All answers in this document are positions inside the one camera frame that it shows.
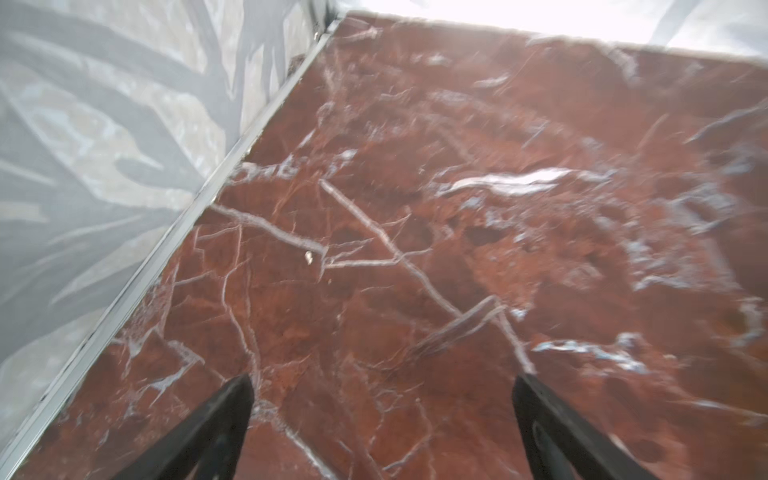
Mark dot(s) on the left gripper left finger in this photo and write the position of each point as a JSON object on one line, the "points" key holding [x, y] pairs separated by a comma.
{"points": [[205, 445]]}

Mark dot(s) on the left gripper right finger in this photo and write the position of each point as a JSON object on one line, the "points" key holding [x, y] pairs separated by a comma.
{"points": [[560, 444]]}

